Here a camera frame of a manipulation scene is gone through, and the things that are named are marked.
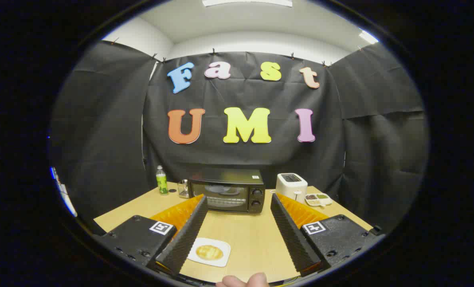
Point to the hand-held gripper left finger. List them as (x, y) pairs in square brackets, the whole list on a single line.
[(189, 231)]

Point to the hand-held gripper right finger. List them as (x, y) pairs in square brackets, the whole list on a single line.
[(290, 235)]

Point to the golden bread bun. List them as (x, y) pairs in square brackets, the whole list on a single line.
[(209, 252)]

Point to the black toaster oven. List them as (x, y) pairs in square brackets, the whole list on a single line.
[(229, 176)]

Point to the white pop-up toaster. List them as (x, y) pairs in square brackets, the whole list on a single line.
[(289, 187)]

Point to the white square plate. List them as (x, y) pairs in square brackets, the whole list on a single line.
[(221, 244)]

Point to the clear glass cup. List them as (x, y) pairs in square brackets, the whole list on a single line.
[(183, 189)]

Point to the white divided dish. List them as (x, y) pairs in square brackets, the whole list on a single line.
[(318, 199)]

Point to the green label plastic bottle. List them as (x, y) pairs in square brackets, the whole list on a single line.
[(162, 183)]

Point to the white and blue object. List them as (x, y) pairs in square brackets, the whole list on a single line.
[(63, 193)]

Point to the small ceiling light panel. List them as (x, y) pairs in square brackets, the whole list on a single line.
[(368, 37)]

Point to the long ceiling light panel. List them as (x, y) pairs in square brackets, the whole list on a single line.
[(247, 2)]

